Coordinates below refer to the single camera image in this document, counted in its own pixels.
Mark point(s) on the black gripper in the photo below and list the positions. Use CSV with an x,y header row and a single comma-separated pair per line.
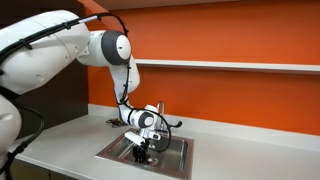
x,y
141,148

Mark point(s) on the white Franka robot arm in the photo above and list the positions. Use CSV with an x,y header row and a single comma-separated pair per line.
x,y
50,50

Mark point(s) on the round sink drain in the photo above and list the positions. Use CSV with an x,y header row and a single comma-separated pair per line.
x,y
153,161

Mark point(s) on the stainless steel sink basin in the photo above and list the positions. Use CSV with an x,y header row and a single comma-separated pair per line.
x,y
176,156

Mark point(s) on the dark crumpled snack packet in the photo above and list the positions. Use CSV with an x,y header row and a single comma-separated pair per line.
x,y
116,123

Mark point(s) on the chrome sink faucet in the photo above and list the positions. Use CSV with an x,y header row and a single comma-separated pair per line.
x,y
161,115

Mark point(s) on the dark brown cabinet panel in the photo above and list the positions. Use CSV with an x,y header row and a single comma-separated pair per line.
x,y
63,96

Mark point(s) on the wooden lower cabinet front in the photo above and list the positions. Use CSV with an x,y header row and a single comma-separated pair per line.
x,y
30,171

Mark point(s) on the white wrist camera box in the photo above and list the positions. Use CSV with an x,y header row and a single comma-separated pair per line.
x,y
134,137

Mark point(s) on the white wall shelf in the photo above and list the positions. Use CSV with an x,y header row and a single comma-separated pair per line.
x,y
233,65

